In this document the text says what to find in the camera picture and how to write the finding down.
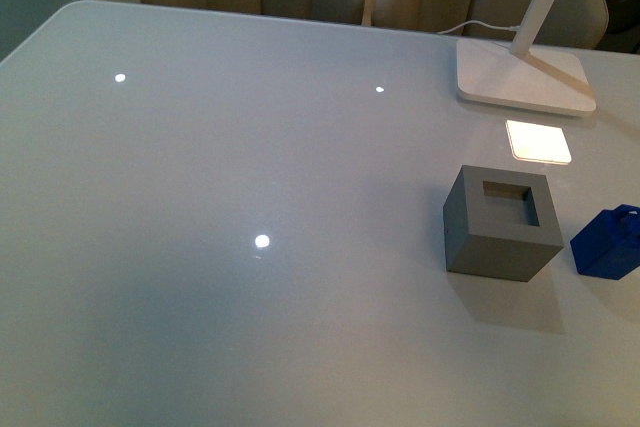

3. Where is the blue block with handle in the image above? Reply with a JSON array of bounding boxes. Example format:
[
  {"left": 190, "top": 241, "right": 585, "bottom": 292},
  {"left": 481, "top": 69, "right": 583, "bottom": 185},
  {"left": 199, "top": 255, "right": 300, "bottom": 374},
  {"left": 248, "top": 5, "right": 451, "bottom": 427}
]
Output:
[{"left": 570, "top": 204, "right": 639, "bottom": 280}]

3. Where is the gray hollow cube base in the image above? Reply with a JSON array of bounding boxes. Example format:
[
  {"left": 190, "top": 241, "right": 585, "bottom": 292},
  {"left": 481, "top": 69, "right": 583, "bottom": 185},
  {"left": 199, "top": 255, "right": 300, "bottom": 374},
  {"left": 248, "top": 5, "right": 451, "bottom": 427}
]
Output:
[{"left": 443, "top": 165, "right": 564, "bottom": 282}]

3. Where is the white desk lamp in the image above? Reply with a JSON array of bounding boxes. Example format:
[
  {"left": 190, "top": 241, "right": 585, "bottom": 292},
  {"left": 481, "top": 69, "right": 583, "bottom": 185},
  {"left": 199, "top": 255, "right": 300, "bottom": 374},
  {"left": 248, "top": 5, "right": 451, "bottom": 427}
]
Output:
[{"left": 456, "top": 0, "right": 596, "bottom": 117}]

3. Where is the white lamp power cable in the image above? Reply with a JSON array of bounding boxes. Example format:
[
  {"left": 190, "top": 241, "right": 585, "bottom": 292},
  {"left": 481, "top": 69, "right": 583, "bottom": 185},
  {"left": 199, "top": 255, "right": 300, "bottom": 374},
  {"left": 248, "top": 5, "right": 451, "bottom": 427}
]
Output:
[{"left": 438, "top": 20, "right": 522, "bottom": 37}]

